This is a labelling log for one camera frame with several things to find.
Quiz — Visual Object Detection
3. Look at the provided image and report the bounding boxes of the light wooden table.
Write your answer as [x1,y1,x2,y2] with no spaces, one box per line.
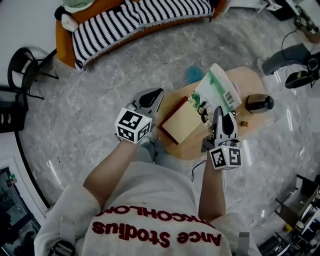
[149,66,276,161]

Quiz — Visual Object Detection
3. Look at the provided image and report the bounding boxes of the black box device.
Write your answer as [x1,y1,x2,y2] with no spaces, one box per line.
[0,84,29,134]

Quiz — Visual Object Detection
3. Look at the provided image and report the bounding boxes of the white sweatshirt with red print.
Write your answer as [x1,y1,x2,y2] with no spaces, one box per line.
[33,161,262,256]

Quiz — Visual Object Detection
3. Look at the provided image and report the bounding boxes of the pale green cushion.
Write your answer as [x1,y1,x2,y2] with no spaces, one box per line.
[61,0,95,13]

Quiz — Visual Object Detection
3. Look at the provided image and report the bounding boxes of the black white striped blanket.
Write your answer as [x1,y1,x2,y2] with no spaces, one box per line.
[71,0,215,73]

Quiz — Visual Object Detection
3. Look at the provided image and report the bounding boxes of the person's grey trousers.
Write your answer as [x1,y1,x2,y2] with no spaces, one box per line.
[138,128,182,166]

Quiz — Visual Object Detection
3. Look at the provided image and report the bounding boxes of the thin black cable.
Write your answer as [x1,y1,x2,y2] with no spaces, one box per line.
[191,159,208,183]

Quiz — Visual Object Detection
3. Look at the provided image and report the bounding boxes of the dark metal shelf rack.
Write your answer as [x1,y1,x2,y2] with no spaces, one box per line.
[258,174,320,256]

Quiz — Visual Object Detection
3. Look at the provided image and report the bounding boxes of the person's right forearm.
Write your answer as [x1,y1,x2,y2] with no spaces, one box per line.
[198,149,227,222]

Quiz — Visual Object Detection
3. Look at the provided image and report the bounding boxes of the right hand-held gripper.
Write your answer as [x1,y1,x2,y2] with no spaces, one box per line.
[201,106,243,171]

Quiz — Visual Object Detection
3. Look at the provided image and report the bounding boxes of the person's left forearm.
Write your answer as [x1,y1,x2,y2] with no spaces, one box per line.
[82,139,139,214]

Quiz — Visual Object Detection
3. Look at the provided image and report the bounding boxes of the green and white book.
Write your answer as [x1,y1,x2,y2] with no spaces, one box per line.
[187,63,243,130]

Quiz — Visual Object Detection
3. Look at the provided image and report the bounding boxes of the red cover book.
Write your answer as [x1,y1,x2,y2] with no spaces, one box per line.
[157,96,204,146]

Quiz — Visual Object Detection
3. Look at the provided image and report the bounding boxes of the blue fluffy ball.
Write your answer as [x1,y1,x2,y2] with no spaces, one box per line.
[184,65,204,85]

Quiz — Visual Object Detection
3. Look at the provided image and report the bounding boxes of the black metal chair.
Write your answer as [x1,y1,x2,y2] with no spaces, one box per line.
[7,46,60,101]

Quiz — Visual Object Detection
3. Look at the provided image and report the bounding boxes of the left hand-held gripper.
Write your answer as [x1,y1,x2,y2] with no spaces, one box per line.
[114,87,165,145]

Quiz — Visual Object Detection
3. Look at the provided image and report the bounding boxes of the orange sofa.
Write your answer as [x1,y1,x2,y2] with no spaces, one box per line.
[54,0,228,70]

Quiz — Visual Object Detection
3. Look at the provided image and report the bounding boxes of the black shoe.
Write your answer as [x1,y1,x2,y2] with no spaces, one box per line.
[284,70,316,89]

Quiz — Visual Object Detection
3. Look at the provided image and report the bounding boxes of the white plush cushion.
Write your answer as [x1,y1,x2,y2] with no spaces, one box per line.
[61,13,79,33]

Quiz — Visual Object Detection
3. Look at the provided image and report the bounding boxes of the glass door cabinet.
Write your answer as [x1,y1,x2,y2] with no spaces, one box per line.
[0,156,49,256]

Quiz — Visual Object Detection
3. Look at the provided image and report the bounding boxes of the long black floor cable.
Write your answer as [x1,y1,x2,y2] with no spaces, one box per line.
[280,24,302,62]

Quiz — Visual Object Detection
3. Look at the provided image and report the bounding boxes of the grey shoulder strap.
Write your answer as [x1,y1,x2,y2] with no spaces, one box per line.
[51,216,77,256]
[235,231,251,256]

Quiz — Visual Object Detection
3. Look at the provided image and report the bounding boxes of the white desk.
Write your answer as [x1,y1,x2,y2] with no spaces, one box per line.
[227,0,284,13]

